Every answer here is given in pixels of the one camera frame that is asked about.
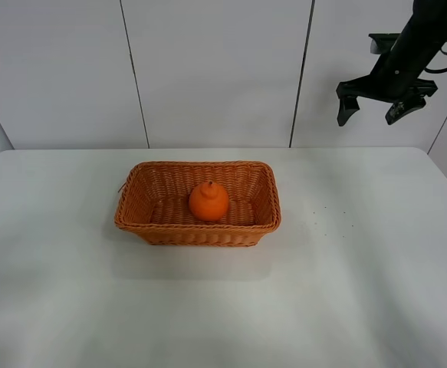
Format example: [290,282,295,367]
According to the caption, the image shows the orange fruit with stem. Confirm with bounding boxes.
[189,180,229,222]

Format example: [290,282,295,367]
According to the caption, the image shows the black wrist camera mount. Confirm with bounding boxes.
[368,33,399,55]

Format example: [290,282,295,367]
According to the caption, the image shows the orange woven rectangular basket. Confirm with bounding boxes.
[114,161,281,247]

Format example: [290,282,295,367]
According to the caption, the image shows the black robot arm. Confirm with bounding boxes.
[336,1,447,127]

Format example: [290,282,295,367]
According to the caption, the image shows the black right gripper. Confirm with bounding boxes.
[337,36,437,126]

